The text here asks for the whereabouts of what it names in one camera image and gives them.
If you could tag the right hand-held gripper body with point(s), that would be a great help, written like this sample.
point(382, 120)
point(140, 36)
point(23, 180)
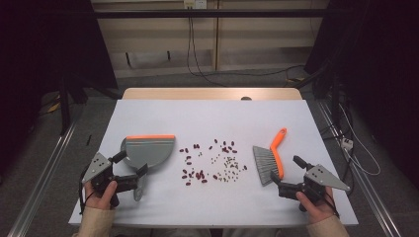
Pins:
point(321, 177)

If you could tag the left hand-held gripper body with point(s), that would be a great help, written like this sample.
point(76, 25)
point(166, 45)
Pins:
point(99, 168)

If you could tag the grey dustpan with orange edge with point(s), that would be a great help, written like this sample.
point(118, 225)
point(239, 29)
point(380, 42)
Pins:
point(150, 151)

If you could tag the orange brush with grey bristles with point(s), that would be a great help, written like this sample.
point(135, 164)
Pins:
point(265, 161)

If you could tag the group of small green beans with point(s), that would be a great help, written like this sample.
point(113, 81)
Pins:
point(228, 164)

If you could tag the group of red kidney beans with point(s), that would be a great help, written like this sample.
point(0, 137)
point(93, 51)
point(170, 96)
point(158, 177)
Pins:
point(198, 175)

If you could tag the person's right hand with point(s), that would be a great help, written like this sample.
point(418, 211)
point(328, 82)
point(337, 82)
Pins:
point(319, 210)

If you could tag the person's left hand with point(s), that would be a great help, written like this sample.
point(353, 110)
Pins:
point(99, 201)

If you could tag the white power adapter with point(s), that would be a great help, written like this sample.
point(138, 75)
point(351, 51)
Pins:
point(347, 143)

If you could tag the black metal stand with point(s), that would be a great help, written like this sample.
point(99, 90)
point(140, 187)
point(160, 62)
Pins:
point(64, 105)

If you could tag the dark round table knob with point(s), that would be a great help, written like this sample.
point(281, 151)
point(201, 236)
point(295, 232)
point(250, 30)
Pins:
point(246, 98)

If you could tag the white table mat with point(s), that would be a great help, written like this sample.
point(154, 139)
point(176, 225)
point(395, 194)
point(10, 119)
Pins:
point(210, 118)

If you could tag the wooden table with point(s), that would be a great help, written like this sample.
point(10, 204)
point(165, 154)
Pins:
point(197, 94)

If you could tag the dark curtain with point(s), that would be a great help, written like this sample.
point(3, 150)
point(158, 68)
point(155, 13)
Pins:
point(42, 49)
point(378, 65)

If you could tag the black horizontal metal bar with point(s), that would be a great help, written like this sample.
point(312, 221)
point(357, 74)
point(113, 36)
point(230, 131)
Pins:
point(210, 13)

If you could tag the aluminium floor rail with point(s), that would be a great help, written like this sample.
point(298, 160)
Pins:
point(372, 197)
point(42, 184)

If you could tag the white wall socket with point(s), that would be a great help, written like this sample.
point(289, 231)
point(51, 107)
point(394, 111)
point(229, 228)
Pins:
point(194, 3)

